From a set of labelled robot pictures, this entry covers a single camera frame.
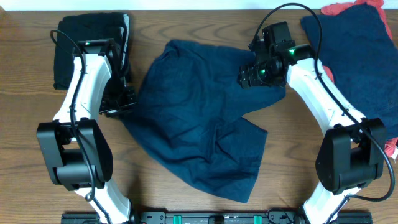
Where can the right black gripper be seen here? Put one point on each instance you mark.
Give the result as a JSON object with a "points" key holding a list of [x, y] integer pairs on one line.
{"points": [[246, 76]]}

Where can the navy blue shorts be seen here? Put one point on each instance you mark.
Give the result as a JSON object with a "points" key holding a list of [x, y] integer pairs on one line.
{"points": [[190, 118]]}

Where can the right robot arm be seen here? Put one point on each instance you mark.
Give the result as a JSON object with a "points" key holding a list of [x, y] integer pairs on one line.
{"points": [[348, 159]]}

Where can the red garment in pile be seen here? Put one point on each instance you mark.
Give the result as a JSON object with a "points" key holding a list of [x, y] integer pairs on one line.
{"points": [[334, 10]]}

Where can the navy blue garment in pile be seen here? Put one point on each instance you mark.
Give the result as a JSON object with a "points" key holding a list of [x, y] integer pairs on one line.
{"points": [[355, 46]]}

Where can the folded black garment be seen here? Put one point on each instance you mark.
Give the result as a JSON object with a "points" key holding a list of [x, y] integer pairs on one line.
{"points": [[91, 26]]}

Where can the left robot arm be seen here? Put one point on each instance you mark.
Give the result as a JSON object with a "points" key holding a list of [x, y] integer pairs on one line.
{"points": [[75, 151]]}

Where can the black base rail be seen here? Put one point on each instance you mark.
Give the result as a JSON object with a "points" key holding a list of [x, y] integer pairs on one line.
{"points": [[214, 218]]}

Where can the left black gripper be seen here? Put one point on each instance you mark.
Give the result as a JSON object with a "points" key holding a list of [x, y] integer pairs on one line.
{"points": [[116, 106]]}

